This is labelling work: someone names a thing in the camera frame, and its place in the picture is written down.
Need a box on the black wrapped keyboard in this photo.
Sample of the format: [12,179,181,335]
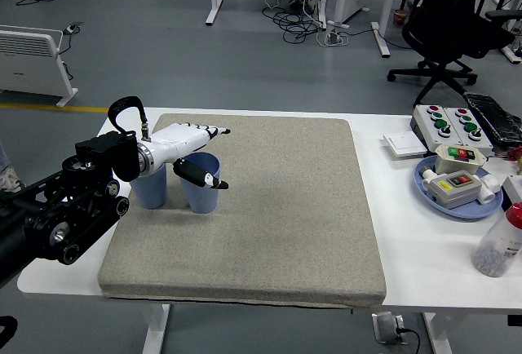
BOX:
[462,91,522,146]

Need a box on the white panel heater with handle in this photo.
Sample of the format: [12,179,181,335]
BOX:
[0,24,79,108]

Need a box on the red yellow wire bundle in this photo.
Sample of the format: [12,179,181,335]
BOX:
[495,146,522,175]

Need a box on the small white box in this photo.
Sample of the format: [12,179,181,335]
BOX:
[501,174,522,213]

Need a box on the clear bottle with red cap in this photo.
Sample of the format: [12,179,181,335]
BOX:
[471,201,522,279]

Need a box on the grey push-button switch box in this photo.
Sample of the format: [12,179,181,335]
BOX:
[421,169,502,210]

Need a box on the white power strip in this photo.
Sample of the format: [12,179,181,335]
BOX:
[325,30,348,48]

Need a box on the white four-button control box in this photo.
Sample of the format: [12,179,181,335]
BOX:
[443,107,495,157]
[410,104,456,149]

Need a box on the black floor cable bundle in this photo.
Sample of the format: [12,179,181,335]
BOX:
[260,5,327,44]

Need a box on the white table leg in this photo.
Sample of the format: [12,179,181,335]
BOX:
[141,303,171,354]
[422,312,453,354]

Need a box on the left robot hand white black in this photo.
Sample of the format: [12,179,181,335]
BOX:
[148,122,232,191]

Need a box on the grey-brown fabric mat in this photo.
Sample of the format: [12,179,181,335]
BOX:
[97,113,387,310]

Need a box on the black office chair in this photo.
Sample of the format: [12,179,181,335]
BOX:
[386,0,520,107]

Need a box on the white wall switch plate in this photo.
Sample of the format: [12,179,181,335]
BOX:
[383,131,428,160]

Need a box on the blue ribbed plastic cup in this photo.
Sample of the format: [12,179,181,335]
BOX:
[130,163,168,210]
[178,152,223,214]

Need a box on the white three-button switch box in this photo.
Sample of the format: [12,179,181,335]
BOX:
[433,144,489,176]

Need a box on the person's shoe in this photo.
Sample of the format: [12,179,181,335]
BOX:
[0,166,22,192]

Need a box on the blue round plate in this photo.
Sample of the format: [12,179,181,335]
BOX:
[414,155,505,220]

